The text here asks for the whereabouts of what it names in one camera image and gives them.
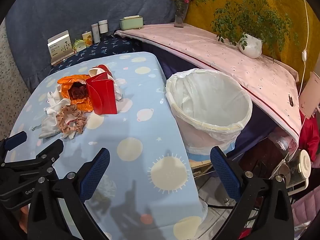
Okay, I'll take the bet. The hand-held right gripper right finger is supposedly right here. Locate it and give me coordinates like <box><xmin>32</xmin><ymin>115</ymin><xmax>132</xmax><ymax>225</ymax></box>
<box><xmin>210</xmin><ymin>146</ymin><xmax>294</xmax><ymax>240</ymax></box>

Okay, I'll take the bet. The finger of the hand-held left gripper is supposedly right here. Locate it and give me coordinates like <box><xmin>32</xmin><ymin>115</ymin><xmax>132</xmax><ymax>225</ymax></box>
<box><xmin>0</xmin><ymin>131</ymin><xmax>27</xmax><ymax>155</ymax></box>
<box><xmin>0</xmin><ymin>139</ymin><xmax>64</xmax><ymax>181</ymax></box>

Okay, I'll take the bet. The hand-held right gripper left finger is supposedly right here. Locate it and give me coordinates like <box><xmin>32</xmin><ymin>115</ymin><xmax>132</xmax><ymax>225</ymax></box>
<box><xmin>27</xmin><ymin>148</ymin><xmax>112</xmax><ymax>240</ymax></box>

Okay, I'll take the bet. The white tissue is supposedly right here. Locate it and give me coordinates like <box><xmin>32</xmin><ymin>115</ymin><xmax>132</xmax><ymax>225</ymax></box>
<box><xmin>114</xmin><ymin>78</ymin><xmax>127</xmax><ymax>101</ymax></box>
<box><xmin>44</xmin><ymin>90</ymin><xmax>72</xmax><ymax>117</ymax></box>

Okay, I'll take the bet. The white-lined trash bin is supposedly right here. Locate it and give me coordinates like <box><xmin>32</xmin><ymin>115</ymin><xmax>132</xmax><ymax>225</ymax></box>
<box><xmin>165</xmin><ymin>68</ymin><xmax>253</xmax><ymax>155</ymax></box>

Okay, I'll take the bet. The orange foil snack bag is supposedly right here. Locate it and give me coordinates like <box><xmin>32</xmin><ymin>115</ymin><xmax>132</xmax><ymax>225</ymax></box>
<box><xmin>57</xmin><ymin>74</ymin><xmax>94</xmax><ymax>112</ymax></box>

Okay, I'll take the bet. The grey crumpled cloth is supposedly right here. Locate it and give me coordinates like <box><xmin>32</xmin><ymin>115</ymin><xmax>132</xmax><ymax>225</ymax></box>
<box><xmin>38</xmin><ymin>115</ymin><xmax>63</xmax><ymax>138</ymax></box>

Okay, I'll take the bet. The brown dotted scrunchie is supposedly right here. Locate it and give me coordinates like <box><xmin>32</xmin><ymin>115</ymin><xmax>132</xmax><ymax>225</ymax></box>
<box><xmin>55</xmin><ymin>104</ymin><xmax>88</xmax><ymax>134</ymax></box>

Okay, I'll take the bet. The blue planet-print tablecloth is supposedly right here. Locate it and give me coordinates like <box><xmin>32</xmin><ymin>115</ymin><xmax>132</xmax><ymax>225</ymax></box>
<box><xmin>5</xmin><ymin>52</ymin><xmax>208</xmax><ymax>240</ymax></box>

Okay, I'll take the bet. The clear plastic bag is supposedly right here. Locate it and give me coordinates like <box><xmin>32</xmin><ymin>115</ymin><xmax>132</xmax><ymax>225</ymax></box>
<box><xmin>269</xmin><ymin>132</ymin><xmax>299</xmax><ymax>153</ymax></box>

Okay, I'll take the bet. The pink quilted garment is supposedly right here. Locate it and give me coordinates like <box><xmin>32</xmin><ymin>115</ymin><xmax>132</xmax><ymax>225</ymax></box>
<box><xmin>291</xmin><ymin>190</ymin><xmax>320</xmax><ymax>230</ymax></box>

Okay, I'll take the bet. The red cloth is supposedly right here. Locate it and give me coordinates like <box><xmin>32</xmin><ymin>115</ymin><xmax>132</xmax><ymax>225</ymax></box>
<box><xmin>299</xmin><ymin>115</ymin><xmax>320</xmax><ymax>169</ymax></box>

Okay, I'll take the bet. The white open gift box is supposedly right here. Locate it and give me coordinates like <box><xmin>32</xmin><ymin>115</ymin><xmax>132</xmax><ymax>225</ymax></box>
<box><xmin>47</xmin><ymin>30</ymin><xmax>75</xmax><ymax>65</ymax></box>

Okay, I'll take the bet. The small green packet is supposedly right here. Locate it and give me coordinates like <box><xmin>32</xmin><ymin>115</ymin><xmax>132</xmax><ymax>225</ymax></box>
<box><xmin>72</xmin><ymin>39</ymin><xmax>85</xmax><ymax>53</ymax></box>

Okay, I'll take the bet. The pink electric kettle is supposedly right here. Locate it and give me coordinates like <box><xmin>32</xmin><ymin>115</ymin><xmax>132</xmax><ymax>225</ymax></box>
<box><xmin>299</xmin><ymin>71</ymin><xmax>320</xmax><ymax>119</ymax></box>

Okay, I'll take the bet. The navy floral cloth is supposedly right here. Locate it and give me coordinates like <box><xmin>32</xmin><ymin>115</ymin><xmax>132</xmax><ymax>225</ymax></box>
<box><xmin>49</xmin><ymin>35</ymin><xmax>140</xmax><ymax>68</ymax></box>

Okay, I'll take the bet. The yellow floral box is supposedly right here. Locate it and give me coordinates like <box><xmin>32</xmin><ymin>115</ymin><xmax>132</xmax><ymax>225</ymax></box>
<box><xmin>82</xmin><ymin>31</ymin><xmax>93</xmax><ymax>47</ymax></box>

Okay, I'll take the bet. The pink dotted cloth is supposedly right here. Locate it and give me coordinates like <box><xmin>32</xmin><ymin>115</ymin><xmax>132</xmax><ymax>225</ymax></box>
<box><xmin>114</xmin><ymin>23</ymin><xmax>302</xmax><ymax>143</ymax></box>

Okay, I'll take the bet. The tall white bottle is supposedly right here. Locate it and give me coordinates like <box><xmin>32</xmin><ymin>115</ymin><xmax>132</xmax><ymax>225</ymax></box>
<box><xmin>91</xmin><ymin>24</ymin><xmax>100</xmax><ymax>43</ymax></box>

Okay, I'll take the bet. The green plant in white pot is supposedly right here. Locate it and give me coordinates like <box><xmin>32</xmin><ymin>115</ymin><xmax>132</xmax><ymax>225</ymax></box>
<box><xmin>195</xmin><ymin>0</ymin><xmax>300</xmax><ymax>59</ymax></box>

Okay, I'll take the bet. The blue-grey backdrop cloth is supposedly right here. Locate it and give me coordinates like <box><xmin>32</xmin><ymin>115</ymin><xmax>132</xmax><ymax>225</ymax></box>
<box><xmin>5</xmin><ymin>0</ymin><xmax>192</xmax><ymax>90</ymax></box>

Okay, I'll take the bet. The green tissue box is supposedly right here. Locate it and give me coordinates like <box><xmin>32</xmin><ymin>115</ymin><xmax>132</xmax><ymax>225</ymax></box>
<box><xmin>119</xmin><ymin>15</ymin><xmax>144</xmax><ymax>30</ymax></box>

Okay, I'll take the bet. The glass vase with pink flowers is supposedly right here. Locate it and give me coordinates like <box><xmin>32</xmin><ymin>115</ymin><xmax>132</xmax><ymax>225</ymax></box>
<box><xmin>168</xmin><ymin>0</ymin><xmax>194</xmax><ymax>28</ymax></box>

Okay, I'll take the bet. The white cable with switch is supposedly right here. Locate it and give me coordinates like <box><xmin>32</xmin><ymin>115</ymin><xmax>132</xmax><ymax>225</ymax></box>
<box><xmin>297</xmin><ymin>0</ymin><xmax>312</xmax><ymax>130</ymax></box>

